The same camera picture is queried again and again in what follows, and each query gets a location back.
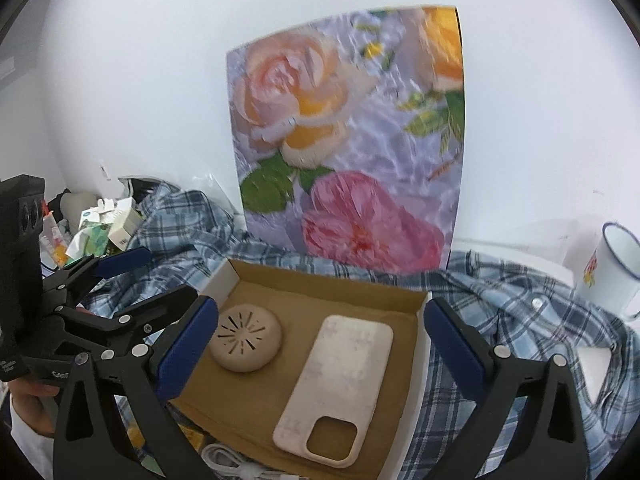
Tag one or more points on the beige round vented puck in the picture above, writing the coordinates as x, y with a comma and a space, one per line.
245, 340

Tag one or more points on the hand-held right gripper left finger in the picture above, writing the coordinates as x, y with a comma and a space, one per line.
185, 350

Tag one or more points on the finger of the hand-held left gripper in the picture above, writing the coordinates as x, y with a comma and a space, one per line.
150, 312
125, 260

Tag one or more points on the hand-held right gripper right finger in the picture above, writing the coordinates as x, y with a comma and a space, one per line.
452, 345

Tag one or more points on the orange packet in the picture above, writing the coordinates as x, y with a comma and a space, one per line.
57, 247

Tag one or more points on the blue plaid shirt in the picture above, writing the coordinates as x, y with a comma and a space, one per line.
500, 290

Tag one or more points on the person's left hand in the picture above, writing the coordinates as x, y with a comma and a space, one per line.
30, 402

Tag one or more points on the cardboard box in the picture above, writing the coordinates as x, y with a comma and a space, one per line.
300, 300

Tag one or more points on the floral picture board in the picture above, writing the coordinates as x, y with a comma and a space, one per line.
325, 110

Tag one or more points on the white wall outlet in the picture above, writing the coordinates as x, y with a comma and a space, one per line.
104, 170

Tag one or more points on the green tissue pack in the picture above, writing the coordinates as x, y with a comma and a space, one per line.
92, 242

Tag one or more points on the person's left forearm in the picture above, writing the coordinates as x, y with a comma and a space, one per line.
25, 452

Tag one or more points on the white carton with blue logo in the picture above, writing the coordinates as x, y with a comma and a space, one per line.
90, 217

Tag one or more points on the beige phone case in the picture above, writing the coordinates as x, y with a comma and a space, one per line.
340, 370

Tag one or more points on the clear plastic wrap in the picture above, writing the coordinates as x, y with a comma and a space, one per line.
210, 187

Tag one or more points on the white enamel mug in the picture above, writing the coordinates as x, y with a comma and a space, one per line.
610, 270

